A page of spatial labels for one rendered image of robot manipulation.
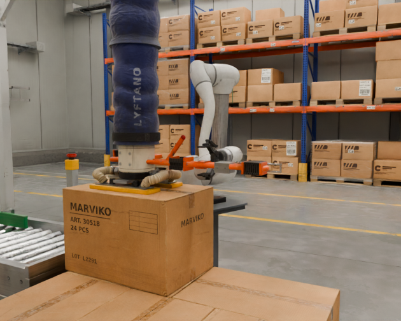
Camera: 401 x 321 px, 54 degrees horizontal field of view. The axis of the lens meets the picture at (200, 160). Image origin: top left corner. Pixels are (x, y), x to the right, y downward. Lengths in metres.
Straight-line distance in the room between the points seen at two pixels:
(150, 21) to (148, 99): 0.34
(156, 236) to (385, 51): 7.50
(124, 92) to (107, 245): 0.69
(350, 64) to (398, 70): 1.70
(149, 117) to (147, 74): 0.19
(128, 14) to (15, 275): 1.29
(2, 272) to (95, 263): 0.47
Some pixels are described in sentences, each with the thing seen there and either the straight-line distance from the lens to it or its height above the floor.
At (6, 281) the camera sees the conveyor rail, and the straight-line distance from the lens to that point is 2.17.
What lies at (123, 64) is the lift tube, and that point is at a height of 1.51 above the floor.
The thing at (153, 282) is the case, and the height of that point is 0.59.
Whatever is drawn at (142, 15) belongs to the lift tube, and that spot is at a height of 1.72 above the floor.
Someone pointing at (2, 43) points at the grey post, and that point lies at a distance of 5.43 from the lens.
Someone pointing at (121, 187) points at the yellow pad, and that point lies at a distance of 1.82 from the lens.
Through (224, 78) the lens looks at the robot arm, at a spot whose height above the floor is 1.52.
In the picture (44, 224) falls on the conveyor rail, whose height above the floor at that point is 0.58.
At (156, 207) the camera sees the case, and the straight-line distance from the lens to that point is 1.63.
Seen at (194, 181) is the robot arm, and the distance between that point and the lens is 2.44.
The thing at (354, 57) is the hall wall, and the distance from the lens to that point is 10.07.
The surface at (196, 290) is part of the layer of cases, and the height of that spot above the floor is 0.54.
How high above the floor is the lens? 1.25
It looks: 5 degrees down
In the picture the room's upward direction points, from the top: straight up
